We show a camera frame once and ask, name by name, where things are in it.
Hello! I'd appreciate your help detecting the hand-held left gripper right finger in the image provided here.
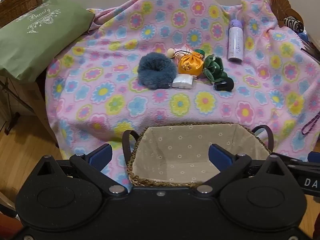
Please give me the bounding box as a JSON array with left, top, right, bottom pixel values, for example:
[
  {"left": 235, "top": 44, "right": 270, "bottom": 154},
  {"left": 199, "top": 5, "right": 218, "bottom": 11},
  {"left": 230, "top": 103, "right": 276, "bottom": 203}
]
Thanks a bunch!
[{"left": 194, "top": 144, "right": 290, "bottom": 196}]

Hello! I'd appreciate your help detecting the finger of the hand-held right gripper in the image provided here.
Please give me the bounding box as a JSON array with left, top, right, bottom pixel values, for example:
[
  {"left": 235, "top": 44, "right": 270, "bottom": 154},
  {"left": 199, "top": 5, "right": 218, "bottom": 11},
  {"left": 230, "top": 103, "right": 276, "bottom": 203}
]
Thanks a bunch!
[
  {"left": 307, "top": 151, "right": 320, "bottom": 164},
  {"left": 286, "top": 159, "right": 320, "bottom": 172}
]

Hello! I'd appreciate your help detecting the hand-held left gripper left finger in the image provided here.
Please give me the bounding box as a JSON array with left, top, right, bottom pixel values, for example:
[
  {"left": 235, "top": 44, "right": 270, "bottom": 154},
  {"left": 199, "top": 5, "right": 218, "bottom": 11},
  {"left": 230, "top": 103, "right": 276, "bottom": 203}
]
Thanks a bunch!
[{"left": 35, "top": 144, "right": 128, "bottom": 196}]

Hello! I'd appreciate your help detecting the woven basket with floral liner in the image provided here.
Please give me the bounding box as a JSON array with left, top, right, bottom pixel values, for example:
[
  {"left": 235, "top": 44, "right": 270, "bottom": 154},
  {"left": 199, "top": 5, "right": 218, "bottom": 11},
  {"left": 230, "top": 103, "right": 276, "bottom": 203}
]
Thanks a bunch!
[{"left": 122, "top": 122, "right": 273, "bottom": 188}]

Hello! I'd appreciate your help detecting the black cylinder cap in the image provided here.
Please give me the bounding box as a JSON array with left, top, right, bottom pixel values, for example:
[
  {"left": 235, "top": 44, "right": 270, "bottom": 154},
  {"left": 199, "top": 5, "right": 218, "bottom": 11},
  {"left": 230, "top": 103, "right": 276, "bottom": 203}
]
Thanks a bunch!
[{"left": 214, "top": 77, "right": 234, "bottom": 92}]

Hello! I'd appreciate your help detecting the white tissue packet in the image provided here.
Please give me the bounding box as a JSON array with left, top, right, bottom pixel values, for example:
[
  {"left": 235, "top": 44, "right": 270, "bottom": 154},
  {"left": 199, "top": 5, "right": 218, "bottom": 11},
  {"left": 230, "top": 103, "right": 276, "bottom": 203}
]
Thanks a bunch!
[{"left": 171, "top": 74, "right": 195, "bottom": 89}]

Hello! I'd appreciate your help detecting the blue fluffy scrunchie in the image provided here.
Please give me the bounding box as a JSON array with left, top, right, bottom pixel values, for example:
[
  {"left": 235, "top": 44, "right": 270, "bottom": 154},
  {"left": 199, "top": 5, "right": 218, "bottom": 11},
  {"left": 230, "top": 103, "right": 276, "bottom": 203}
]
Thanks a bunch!
[{"left": 138, "top": 52, "right": 177, "bottom": 90}]

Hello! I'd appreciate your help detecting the light wooden cabinet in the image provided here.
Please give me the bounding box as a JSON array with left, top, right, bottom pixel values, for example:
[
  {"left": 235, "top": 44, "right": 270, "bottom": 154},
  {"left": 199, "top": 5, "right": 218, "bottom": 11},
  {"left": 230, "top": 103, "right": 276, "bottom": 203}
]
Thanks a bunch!
[{"left": 0, "top": 76, "right": 59, "bottom": 148}]

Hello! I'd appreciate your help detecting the pink floral fleece blanket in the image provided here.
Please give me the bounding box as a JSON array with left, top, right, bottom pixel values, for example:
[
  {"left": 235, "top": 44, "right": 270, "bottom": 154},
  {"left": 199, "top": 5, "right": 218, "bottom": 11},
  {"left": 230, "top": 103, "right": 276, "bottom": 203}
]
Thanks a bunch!
[{"left": 45, "top": 0, "right": 320, "bottom": 188}]

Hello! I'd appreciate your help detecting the white bottle purple cap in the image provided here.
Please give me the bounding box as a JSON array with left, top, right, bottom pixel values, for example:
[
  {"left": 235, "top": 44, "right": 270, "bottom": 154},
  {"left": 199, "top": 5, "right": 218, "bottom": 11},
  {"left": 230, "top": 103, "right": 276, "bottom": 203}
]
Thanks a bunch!
[{"left": 227, "top": 19, "right": 244, "bottom": 63}]

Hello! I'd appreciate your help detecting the green printed cushion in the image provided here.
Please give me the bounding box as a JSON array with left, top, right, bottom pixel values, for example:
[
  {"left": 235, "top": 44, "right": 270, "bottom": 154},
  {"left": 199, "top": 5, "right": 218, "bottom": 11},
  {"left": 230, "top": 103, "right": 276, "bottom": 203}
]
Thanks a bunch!
[{"left": 0, "top": 0, "right": 95, "bottom": 82}]

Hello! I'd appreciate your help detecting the zebra striped pouch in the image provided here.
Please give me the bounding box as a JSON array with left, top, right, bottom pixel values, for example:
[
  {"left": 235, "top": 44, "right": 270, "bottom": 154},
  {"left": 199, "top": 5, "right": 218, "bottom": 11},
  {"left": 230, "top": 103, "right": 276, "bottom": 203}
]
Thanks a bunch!
[{"left": 284, "top": 16, "right": 304, "bottom": 32}]

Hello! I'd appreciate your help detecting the brown wooden folding fan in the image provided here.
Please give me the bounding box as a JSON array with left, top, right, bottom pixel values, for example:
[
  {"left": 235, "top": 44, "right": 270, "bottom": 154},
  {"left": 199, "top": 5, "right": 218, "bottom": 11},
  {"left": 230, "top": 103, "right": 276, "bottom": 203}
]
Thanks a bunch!
[{"left": 269, "top": 0, "right": 304, "bottom": 28}]

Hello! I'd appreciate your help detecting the brown wicker hamper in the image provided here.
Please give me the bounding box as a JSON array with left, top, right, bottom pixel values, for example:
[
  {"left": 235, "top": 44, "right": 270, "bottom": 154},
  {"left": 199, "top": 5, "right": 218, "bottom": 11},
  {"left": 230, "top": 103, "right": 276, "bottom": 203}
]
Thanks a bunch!
[{"left": 0, "top": 0, "right": 48, "bottom": 28}]

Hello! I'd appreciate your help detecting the purple cord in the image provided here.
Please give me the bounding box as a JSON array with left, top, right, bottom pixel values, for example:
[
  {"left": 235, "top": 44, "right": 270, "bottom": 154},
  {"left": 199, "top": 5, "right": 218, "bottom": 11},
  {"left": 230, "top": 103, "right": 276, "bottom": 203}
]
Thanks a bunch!
[{"left": 301, "top": 112, "right": 320, "bottom": 135}]

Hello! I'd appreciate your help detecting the orange satin drawstring pouch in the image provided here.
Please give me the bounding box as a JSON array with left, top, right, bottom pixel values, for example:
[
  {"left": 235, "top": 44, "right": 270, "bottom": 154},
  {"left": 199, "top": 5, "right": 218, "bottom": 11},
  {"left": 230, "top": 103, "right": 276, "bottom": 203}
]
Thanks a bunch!
[{"left": 174, "top": 50, "right": 204, "bottom": 77}]

